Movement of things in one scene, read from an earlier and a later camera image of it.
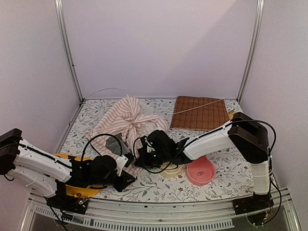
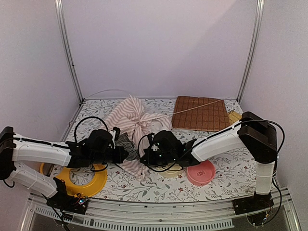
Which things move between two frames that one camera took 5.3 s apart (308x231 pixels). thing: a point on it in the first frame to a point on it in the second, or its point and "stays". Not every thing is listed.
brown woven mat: x=203 y=118 stays
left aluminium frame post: x=59 y=13 stays
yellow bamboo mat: x=230 y=114 stays
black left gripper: x=122 y=185 to x=119 y=159
